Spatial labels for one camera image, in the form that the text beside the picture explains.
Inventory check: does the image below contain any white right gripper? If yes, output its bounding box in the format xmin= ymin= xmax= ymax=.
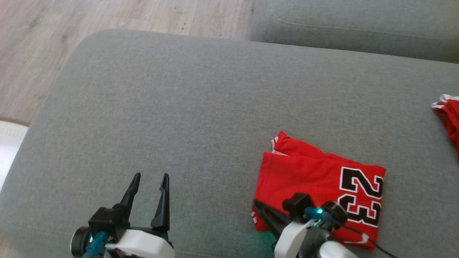
xmin=252 ymin=200 xmax=317 ymax=258

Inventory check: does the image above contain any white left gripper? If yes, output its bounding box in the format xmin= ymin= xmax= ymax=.
xmin=105 ymin=172 xmax=176 ymax=258

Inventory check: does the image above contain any red basketball jersey white trim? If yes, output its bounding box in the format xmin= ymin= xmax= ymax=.
xmin=252 ymin=130 xmax=387 ymax=250

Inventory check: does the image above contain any grey sofa back cushion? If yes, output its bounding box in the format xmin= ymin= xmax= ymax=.
xmin=249 ymin=0 xmax=459 ymax=65

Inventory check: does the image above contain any red shorts white waistband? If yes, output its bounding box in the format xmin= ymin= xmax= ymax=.
xmin=431 ymin=94 xmax=459 ymax=159

